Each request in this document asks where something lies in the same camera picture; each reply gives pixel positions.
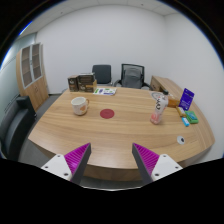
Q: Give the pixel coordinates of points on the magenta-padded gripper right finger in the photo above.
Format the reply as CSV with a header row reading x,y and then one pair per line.
x,y
148,161

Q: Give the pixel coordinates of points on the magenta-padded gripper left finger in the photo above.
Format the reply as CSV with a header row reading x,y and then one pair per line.
x,y
75,161

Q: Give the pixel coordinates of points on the clear drink bottle black cap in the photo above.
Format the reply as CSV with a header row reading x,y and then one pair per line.
x,y
159,108

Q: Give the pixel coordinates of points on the white mug orange print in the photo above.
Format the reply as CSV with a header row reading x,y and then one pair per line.
x,y
79,106

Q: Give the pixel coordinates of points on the flat round red coaster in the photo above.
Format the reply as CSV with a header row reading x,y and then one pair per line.
x,y
107,113

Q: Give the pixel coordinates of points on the yellow snack packet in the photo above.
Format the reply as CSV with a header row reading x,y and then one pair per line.
x,y
180,111

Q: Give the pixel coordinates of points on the green packet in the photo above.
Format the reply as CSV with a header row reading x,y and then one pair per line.
x,y
192,117

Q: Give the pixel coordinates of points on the orange-brown cardboard box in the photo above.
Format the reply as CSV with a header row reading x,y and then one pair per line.
x,y
174,102

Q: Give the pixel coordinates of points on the black leather sofa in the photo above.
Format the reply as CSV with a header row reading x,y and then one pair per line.
x,y
15,123

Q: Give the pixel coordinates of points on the purple standing pouch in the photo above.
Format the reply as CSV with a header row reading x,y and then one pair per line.
x,y
186,99

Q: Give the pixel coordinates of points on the white green pamphlet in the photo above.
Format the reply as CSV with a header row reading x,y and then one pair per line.
x,y
104,91

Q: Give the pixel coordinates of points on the small dark brown box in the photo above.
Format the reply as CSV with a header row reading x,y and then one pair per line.
x,y
72,84

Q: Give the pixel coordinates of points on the tan cardboard box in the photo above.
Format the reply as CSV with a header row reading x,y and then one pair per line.
x,y
94,86

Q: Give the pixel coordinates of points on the wooden side desk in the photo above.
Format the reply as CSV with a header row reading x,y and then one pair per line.
x,y
165,83

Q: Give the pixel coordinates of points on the large dark brown box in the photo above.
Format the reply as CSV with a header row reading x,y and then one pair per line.
x,y
85,81

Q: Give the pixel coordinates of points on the grey mesh office chair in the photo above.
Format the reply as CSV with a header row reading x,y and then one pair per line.
x,y
132,77

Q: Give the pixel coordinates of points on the wooden cabinet with glass doors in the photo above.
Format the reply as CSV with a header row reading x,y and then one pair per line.
x,y
33,86

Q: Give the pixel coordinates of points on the black office chair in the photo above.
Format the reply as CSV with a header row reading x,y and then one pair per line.
x,y
101,73

